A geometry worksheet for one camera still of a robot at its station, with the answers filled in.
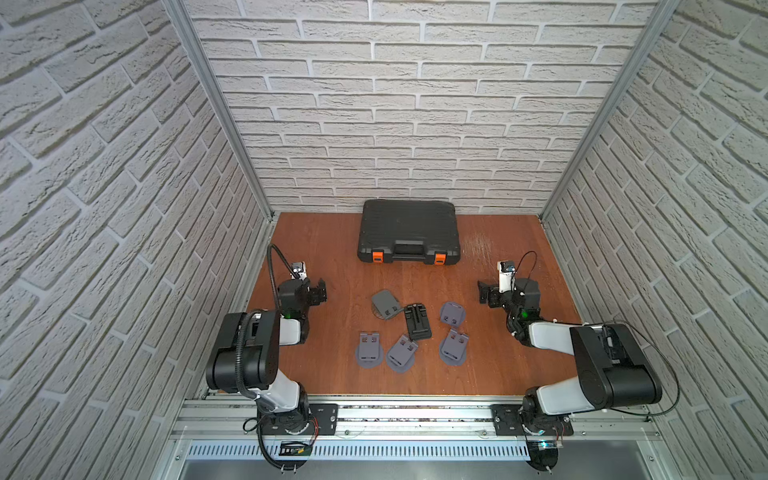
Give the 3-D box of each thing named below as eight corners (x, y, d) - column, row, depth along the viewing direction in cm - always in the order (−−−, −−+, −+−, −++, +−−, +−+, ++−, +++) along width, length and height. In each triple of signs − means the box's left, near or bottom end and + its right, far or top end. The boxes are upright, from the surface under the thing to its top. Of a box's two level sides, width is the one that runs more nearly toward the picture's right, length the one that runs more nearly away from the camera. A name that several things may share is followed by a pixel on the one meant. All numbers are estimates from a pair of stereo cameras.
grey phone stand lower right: (436, 359, 86) (437, 356, 84) (445, 329, 91) (447, 326, 90) (460, 369, 84) (462, 366, 82) (468, 338, 90) (469, 335, 88)
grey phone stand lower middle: (382, 359, 85) (381, 357, 84) (403, 335, 90) (403, 332, 88) (401, 377, 82) (401, 375, 81) (422, 351, 87) (423, 348, 85)
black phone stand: (409, 341, 89) (410, 338, 87) (404, 308, 96) (404, 304, 94) (431, 338, 89) (432, 335, 88) (424, 305, 96) (425, 302, 95)
